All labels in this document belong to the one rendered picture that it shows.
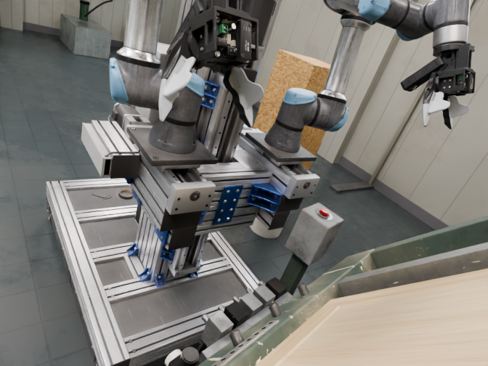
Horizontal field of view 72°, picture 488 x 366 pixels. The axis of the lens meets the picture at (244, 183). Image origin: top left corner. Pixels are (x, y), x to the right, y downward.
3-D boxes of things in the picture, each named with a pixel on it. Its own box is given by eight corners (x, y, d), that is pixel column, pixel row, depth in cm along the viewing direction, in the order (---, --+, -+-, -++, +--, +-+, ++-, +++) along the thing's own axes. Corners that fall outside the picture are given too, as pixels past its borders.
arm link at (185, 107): (202, 124, 101) (213, 80, 95) (157, 118, 95) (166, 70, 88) (192, 110, 110) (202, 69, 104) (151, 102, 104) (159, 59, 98)
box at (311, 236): (301, 237, 135) (318, 201, 127) (324, 256, 129) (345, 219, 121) (284, 246, 127) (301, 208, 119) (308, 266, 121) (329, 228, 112)
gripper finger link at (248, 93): (269, 125, 49) (240, 68, 45) (244, 127, 54) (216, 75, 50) (282, 114, 51) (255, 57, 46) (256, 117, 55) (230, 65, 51)
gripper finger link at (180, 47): (157, 69, 42) (192, 20, 45) (152, 71, 44) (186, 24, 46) (184, 94, 45) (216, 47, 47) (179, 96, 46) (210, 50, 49)
